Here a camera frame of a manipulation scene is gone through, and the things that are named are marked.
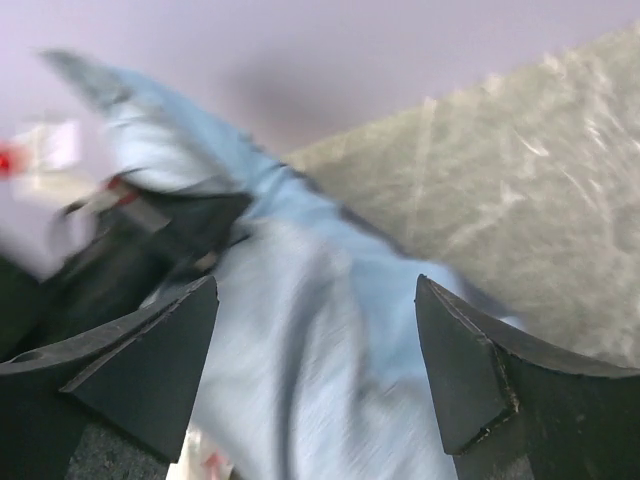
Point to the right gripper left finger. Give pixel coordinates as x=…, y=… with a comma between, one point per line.
x=113, y=402

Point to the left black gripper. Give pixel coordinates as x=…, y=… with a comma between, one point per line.
x=142, y=240

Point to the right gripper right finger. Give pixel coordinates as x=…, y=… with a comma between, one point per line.
x=512, y=406

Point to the striped blue grey pillowcase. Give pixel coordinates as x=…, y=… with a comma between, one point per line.
x=314, y=369

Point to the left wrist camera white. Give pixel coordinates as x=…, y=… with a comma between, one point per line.
x=41, y=163

